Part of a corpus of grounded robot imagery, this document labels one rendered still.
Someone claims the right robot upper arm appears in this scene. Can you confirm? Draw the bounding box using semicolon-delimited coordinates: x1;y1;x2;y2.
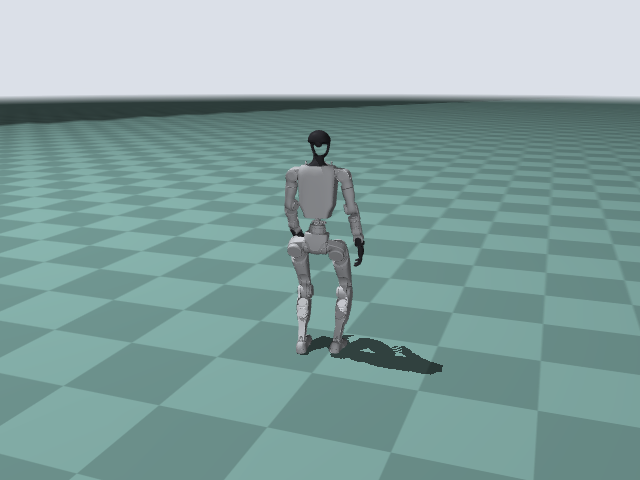
334;167;357;215

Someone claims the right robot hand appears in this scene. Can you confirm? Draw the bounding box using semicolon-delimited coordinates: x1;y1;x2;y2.
354;238;365;266

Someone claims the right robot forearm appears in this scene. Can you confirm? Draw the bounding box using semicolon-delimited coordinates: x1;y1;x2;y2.
348;202;364;243

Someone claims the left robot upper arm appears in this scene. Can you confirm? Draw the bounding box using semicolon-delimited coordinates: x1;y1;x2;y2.
285;166;300;211

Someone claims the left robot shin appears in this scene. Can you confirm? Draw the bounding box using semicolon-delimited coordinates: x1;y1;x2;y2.
297;284;312;342

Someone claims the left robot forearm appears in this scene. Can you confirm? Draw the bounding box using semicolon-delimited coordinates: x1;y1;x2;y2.
284;207;301;235

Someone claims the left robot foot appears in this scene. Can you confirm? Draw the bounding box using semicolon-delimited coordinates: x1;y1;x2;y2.
296;335;312;354

